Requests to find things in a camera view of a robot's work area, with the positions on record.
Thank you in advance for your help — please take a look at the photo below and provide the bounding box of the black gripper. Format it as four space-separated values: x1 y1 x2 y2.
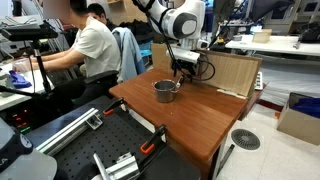
170 59 199 82

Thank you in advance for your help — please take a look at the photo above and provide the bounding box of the black marker with white cap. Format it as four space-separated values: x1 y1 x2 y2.
175 75 186 91

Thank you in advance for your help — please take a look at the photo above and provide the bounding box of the small stainless steel pot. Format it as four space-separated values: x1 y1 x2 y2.
152 79 180 104

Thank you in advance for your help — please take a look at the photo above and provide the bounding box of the brown cardboard panel red print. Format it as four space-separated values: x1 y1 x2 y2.
150 43 205 85

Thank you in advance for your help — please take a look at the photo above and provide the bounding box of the light corrugated cardboard panel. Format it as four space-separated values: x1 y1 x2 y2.
199 49 264 100

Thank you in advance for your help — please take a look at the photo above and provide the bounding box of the white strip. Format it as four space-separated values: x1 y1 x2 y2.
216 88 248 101

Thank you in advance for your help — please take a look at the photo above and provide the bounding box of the light blue jacket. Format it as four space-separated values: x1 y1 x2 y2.
111 26 147 84

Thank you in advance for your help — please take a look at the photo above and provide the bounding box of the black slanted pole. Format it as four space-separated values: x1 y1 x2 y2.
205 0 250 51

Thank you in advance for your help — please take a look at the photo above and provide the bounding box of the large black orange clamp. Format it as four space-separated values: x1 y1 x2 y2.
137 123 168 169

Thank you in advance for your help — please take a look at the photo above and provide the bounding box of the standing person in khaki trousers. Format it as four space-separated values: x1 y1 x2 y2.
212 0 235 26

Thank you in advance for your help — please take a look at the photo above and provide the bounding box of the small black orange clamp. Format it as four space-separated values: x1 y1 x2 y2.
102 96 130 117

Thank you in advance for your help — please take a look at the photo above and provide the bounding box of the black office chair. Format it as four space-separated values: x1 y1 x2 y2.
79 63 121 99

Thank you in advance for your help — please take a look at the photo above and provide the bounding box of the small wooden box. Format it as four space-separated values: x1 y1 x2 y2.
252 28 273 44

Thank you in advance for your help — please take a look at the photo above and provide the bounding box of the seated person in white shirt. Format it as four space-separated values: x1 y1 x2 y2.
12 0 122 111

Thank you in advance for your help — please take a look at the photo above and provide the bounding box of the black perforated breadboard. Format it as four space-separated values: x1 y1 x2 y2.
52 95 202 180

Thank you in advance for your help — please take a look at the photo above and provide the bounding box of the dark haired person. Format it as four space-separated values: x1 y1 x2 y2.
86 2 118 33

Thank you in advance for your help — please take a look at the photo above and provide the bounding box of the cardboard box with blue contents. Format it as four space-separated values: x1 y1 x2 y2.
276 92 320 147

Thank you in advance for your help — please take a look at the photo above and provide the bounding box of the black bag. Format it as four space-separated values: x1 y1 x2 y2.
297 21 320 45

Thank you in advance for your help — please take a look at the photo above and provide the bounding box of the blue cloth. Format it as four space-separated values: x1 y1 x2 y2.
8 69 33 90

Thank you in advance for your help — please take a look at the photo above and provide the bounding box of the black control box with lights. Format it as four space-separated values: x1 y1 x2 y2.
0 105 39 135

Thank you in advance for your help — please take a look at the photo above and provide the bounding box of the white wrist mount plate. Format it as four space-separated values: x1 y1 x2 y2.
165 47 202 65

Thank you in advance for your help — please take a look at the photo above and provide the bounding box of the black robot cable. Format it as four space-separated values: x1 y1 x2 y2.
196 59 217 82

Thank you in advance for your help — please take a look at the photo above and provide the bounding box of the short aluminium rail bracket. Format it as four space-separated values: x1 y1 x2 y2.
92 151 141 180

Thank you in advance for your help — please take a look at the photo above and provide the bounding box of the long aluminium extrusion rail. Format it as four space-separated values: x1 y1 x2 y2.
34 107 105 157

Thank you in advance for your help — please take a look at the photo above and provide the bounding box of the black camera stand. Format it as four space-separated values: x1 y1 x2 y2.
0 39 56 100

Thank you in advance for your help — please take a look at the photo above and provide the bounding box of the black camera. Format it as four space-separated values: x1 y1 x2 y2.
0 20 60 43

